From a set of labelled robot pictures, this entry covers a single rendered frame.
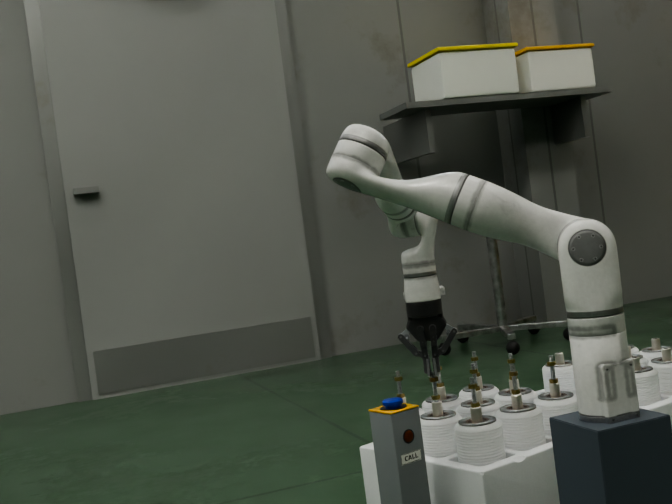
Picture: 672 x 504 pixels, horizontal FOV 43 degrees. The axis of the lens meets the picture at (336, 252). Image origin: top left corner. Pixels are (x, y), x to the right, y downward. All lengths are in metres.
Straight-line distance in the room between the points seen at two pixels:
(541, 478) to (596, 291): 0.50
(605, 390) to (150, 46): 3.56
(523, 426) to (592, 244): 0.51
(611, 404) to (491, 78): 3.21
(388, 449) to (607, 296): 0.51
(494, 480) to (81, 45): 3.42
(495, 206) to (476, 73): 3.05
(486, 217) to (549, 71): 3.29
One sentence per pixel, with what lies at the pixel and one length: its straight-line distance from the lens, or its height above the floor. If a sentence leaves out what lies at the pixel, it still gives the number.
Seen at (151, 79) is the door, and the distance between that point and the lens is 4.59.
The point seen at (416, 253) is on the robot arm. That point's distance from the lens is 1.78.
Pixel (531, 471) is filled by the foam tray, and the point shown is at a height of 0.15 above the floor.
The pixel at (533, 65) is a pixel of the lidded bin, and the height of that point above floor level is 1.40.
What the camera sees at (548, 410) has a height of 0.23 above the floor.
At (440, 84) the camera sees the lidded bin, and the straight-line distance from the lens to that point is 4.41.
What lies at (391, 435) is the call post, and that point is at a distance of 1.65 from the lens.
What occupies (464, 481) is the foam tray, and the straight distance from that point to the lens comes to 1.73.
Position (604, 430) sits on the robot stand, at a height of 0.30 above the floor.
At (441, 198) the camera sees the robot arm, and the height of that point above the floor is 0.70.
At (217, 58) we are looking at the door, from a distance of 4.67.
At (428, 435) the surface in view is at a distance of 1.83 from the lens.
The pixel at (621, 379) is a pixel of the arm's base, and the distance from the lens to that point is 1.48.
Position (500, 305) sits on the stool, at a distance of 4.38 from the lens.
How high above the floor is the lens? 0.66
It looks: 1 degrees down
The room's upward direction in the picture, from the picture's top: 7 degrees counter-clockwise
